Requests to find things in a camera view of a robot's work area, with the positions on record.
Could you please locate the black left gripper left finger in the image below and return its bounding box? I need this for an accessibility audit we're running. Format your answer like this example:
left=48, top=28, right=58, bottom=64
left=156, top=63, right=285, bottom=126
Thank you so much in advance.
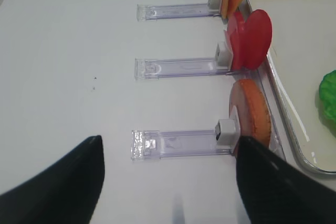
left=1, top=135, right=104, bottom=223

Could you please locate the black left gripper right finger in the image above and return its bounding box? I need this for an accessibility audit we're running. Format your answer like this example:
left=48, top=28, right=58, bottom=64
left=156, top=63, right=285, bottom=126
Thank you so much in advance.
left=236, top=136, right=335, bottom=223

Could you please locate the green lettuce leaf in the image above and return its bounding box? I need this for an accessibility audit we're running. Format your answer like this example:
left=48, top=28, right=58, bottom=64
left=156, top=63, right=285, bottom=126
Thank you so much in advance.
left=318, top=70, right=336, bottom=123

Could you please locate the bread slice in holder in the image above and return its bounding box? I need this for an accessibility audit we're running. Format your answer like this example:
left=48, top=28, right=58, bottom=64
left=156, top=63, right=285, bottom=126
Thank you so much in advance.
left=229, top=79, right=271, bottom=147

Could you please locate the white bread pusher block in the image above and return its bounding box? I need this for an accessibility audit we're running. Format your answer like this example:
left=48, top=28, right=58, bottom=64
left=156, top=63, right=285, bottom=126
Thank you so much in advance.
left=215, top=119, right=240, bottom=151

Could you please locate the white tomato pusher block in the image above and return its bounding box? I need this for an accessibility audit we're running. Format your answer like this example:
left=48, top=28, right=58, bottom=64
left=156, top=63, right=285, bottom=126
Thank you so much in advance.
left=215, top=41, right=233, bottom=69

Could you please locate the red tomato slice front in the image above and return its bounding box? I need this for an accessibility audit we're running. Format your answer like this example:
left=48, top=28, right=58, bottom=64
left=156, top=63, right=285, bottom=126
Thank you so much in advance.
left=231, top=9, right=272, bottom=71

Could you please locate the red tomato slice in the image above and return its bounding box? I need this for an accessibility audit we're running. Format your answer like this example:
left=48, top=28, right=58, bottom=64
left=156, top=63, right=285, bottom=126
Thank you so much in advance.
left=231, top=9, right=272, bottom=71
left=225, top=11, right=244, bottom=55

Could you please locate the red tomato slice back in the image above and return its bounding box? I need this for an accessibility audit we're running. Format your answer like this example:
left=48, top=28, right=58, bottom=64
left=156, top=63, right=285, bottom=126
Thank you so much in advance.
left=225, top=11, right=244, bottom=55

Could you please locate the metal tray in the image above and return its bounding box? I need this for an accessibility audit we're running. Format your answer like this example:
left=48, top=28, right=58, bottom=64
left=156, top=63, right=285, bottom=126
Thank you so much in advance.
left=246, top=0, right=335, bottom=175

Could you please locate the clear left bread holder rail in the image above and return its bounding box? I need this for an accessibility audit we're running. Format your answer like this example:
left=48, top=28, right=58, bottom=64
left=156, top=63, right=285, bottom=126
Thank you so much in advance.
left=130, top=130, right=233, bottom=161

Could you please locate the clear tomato holder rail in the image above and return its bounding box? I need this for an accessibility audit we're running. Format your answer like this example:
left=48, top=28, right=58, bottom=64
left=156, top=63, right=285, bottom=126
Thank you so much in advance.
left=134, top=58, right=237, bottom=80

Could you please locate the clear cheese holder rail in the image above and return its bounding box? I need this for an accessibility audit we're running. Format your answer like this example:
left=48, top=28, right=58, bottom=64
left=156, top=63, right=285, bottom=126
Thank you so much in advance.
left=137, top=3, right=221, bottom=22

